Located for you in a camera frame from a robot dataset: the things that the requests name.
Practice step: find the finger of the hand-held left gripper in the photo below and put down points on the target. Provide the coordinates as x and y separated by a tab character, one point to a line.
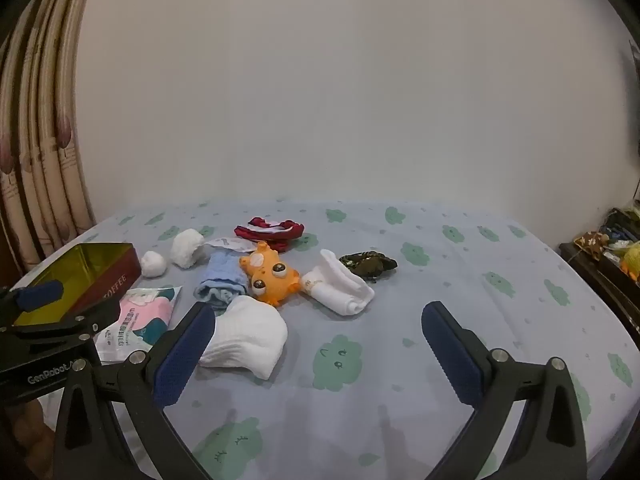
100	313
40	294

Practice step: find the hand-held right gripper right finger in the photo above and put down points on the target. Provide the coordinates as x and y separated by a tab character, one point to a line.
451	351

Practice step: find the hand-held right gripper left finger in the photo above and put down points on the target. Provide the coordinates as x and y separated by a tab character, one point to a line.
184	356

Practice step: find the pink and white tissue packet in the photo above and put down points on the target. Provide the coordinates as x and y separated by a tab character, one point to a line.
142	317

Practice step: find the red tin box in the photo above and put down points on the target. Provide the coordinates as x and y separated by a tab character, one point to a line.
116	271

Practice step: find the white sock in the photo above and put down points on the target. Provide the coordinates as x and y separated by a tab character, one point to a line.
247	337

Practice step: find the white cotton ball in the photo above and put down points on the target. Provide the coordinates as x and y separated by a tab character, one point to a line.
153	264

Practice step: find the light blue sock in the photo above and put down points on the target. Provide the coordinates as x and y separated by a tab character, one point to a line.
220	280

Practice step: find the white fluffy cloth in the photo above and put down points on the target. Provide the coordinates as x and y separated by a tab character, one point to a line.
187	249

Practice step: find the orange big-eyed squeeze toy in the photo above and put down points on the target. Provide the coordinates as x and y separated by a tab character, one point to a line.
270	275

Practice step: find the dark green sequin scrunchie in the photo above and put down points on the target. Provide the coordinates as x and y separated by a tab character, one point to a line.
367	264

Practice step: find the white towel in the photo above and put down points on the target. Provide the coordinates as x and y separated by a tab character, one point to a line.
340	285

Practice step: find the person's left forearm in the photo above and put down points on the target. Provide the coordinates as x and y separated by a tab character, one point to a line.
35	425

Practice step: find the small white sachet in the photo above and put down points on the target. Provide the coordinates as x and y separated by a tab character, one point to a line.
227	244

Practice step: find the red and white cloth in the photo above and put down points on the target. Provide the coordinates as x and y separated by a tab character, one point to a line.
270	232

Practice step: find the beige striped curtain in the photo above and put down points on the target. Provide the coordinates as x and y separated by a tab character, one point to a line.
40	135

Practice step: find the dark wooden cabinet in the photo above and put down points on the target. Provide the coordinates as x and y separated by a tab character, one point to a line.
600	280

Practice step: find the brown patterned cloth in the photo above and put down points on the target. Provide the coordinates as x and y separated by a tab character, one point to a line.
592	244

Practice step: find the yellow plush toy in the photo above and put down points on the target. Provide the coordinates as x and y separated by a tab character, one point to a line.
632	260

